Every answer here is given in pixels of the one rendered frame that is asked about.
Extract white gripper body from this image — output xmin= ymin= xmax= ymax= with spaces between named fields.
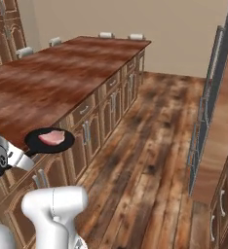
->
xmin=12 ymin=147 xmax=36 ymax=172

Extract black frying pan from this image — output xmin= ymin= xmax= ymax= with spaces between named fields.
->
xmin=23 ymin=126 xmax=76 ymax=158

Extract brown island cupboard door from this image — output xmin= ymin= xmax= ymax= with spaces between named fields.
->
xmin=86 ymin=111 xmax=103 ymax=160
xmin=121 ymin=75 xmax=132 ymax=115
xmin=112 ymin=87 xmax=124 ymax=129
xmin=4 ymin=186 xmax=40 ymax=249
xmin=136 ymin=50 xmax=146 ymax=88
xmin=129 ymin=68 xmax=140 ymax=102
xmin=42 ymin=155 xmax=70 ymax=189
xmin=66 ymin=128 xmax=89 ymax=183
xmin=99 ymin=96 xmax=114 ymax=144

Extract wooden kitchen island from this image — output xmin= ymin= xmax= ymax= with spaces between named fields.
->
xmin=0 ymin=35 xmax=153 ymax=249

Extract tall brown wall cupboards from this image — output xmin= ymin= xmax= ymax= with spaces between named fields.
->
xmin=0 ymin=0 xmax=27 ymax=69

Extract pink raw steak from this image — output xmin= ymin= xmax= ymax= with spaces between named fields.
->
xmin=37 ymin=129 xmax=66 ymax=147

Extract silver cupboard door handle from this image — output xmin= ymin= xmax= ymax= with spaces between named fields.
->
xmin=32 ymin=168 xmax=51 ymax=190
xmin=82 ymin=121 xmax=92 ymax=146
xmin=128 ymin=73 xmax=135 ymax=92
xmin=109 ymin=91 xmax=118 ymax=115

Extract brown island drawer front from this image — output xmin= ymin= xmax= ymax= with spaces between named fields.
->
xmin=103 ymin=70 xmax=122 ymax=97
xmin=124 ymin=57 xmax=137 ymax=76
xmin=69 ymin=92 xmax=99 ymax=126

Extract white stool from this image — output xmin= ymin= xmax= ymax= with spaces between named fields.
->
xmin=48 ymin=36 xmax=63 ymax=48
xmin=97 ymin=31 xmax=115 ymax=40
xmin=128 ymin=33 xmax=146 ymax=42
xmin=15 ymin=46 xmax=35 ymax=59

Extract brown base cupboards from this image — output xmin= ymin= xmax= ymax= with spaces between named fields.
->
xmin=209 ymin=122 xmax=228 ymax=249

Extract grey fridge with long handles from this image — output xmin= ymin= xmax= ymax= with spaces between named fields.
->
xmin=186 ymin=0 xmax=228 ymax=198

